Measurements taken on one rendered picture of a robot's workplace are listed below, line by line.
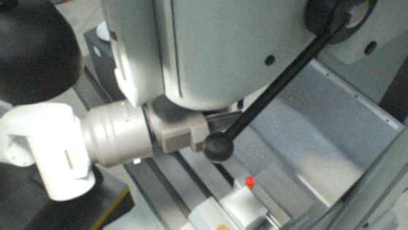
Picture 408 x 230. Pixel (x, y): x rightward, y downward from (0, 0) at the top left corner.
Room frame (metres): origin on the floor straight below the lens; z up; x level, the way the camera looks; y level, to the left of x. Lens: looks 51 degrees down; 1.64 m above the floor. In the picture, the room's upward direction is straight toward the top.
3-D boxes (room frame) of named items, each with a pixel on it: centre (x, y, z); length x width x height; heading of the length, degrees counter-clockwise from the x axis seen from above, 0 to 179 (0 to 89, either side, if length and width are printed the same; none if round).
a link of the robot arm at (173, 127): (0.31, 0.07, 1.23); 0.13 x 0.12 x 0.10; 20
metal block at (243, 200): (0.26, -0.07, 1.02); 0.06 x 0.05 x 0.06; 37
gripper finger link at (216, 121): (0.31, -0.03, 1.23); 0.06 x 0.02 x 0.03; 110
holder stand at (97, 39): (0.65, 0.19, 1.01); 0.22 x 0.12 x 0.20; 44
